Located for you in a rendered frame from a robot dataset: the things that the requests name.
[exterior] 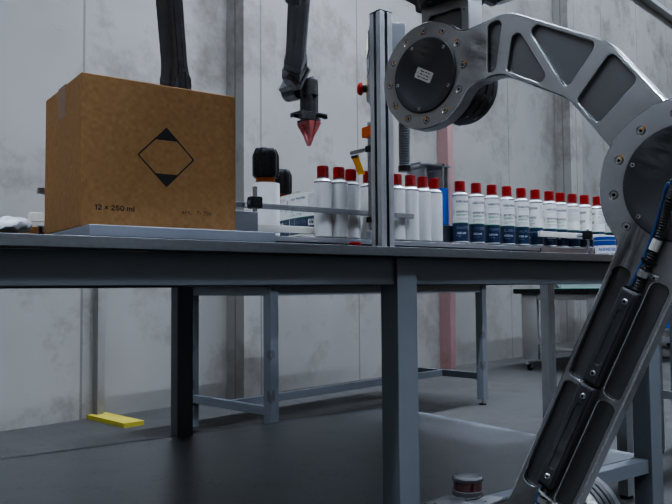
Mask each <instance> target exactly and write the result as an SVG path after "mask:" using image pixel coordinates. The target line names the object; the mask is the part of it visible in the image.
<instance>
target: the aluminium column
mask: <svg viewBox="0 0 672 504"><path fill-rule="evenodd" d="M369 19H370V117H371V214H372V246H387V247H395V227H394V143H393V115H392V114H391V112H390V110H389V108H388V105H387V102H386V99H385V93H384V79H385V72H386V68H387V64H388V61H389V59H390V56H391V54H392V12H389V11H386V10H382V9H378V10H376V11H374V12H372V13H370V14H369Z"/></svg>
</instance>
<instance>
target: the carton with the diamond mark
mask: <svg viewBox="0 0 672 504"><path fill-rule="evenodd" d="M88 224H99V225H121V226H144V227H166V228H188V229H210V230H232V231H235V97H232V96H226V95H220V94H214V93H208V92H202V91H196V90H189V89H183V88H177V87H171V86H165V85H159V84H153V83H147V82H141V81H135V80H129V79H123V78H116V77H110V76H104V75H98V74H92V73H86V72H81V73H80V74H79V75H78V76H76V77H75V78H74V79H73V80H72V81H70V82H69V83H68V84H65V85H63V86H62V87H61V88H60V89H59V90H58V92H57V93H56V94H54V95H53V96H52V97H51V98H49V99H48V100H47V101H46V140H45V221H44V234H51V233H56V232H60V231H64V230H68V229H72V228H76V227H80V226H84V225H88Z"/></svg>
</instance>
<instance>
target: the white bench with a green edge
mask: <svg viewBox="0 0 672 504"><path fill-rule="evenodd" d="M470 292H475V304H476V362H477V372H469V371H457V370H446V369H434V368H422V367H418V380H419V379H425V378H432V377H438V376H449V377H460V378H471V379H477V399H480V400H482V403H479V405H486V403H484V400H486V399H488V371H487V316H486V285H455V286H417V293H470ZM346 294H381V287H209V288H193V427H198V426H199V404H202V405H207V406H213V407H219V408H225V409H230V410H236V411H242V412H248V413H253V414H259V415H264V424H265V423H272V422H279V401H285V400H291V399H297V398H304V397H310V396H317V395H323V394H329V393H336V392H342V391H349V390H355V389H361V388H368V387H374V386H381V385H382V378H377V379H370V380H363V381H356V382H349V383H342V384H335V385H328V386H321V387H314V388H307V389H301V390H294V391H287V392H280V393H279V343H278V296H285V295H346ZM199 296H263V350H264V395H259V396H252V397H245V398H238V399H231V400H228V399H222V398H216V397H209V396H203V395H199ZM259 404H264V405H259Z"/></svg>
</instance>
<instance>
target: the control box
mask: <svg viewBox="0 0 672 504"><path fill-rule="evenodd" d="M405 35H406V28H405V23H392V52H393V50H394V49H395V47H396V45H397V44H398V43H399V41H400V40H401V39H402V38H403V37H404V36H405ZM366 85H367V93H366V97H367V99H366V100H367V103H369V105H370V69H369V74H368V78H367V82H366Z"/></svg>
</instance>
